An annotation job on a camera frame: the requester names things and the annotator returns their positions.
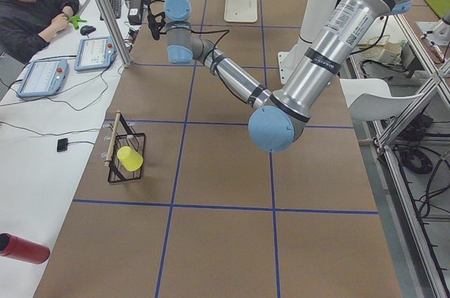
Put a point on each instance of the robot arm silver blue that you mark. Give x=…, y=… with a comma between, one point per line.
x=280, y=116

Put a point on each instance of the cream rabbit tray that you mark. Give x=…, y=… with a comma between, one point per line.
x=241, y=11

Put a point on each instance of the yellow plastic cup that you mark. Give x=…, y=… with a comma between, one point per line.
x=130, y=159

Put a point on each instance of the black wrist webcam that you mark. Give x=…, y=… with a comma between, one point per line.
x=156, y=22

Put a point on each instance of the black power adapter box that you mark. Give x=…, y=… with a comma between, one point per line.
x=135, y=12

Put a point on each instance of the black keyboard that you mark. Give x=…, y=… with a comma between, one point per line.
x=112, y=2

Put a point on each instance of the black computer mouse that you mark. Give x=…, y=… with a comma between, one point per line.
x=87, y=29

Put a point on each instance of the green clamp tool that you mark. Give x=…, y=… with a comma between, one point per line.
x=76, y=20

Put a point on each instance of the far teach pendant tablet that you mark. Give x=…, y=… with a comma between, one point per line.
x=95, y=53

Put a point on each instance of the teach pendant tablet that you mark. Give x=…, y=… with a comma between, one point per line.
x=95, y=53
x=43, y=78

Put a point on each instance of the seated person in black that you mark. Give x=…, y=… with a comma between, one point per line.
x=28, y=26

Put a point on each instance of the near teach pendant tablet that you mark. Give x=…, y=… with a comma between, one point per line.
x=43, y=78

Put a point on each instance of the white curved chair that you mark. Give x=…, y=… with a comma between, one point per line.
x=371, y=99

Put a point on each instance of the small black puck device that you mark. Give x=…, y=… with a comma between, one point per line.
x=62, y=145

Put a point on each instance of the red cylindrical bottle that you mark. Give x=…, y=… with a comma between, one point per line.
x=21, y=249

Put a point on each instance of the aluminium frame post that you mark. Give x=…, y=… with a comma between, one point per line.
x=114, y=30

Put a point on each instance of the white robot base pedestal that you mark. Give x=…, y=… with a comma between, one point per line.
x=316, y=14

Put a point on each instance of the black wire cup rack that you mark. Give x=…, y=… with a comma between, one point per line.
x=123, y=133

